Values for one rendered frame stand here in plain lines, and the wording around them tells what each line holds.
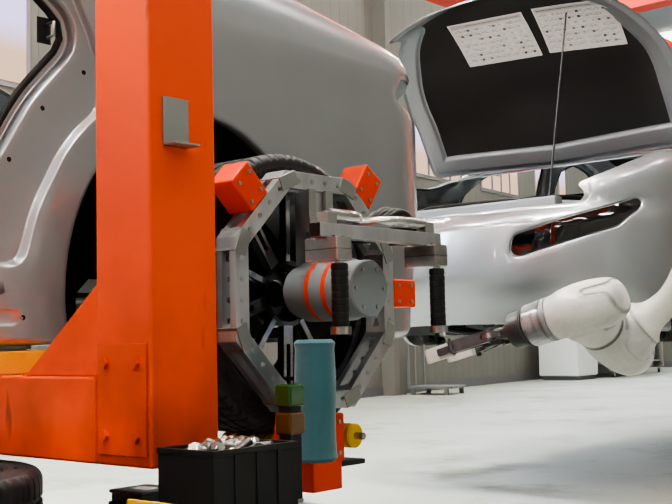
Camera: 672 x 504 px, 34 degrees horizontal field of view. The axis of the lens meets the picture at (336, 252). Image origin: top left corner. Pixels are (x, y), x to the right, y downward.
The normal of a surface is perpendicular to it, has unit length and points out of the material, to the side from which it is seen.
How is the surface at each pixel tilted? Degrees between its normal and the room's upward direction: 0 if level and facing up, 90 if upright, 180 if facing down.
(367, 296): 90
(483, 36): 143
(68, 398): 90
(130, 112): 90
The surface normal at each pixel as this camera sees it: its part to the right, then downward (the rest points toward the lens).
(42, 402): -0.66, -0.04
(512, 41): -0.40, 0.75
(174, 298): 0.75, -0.07
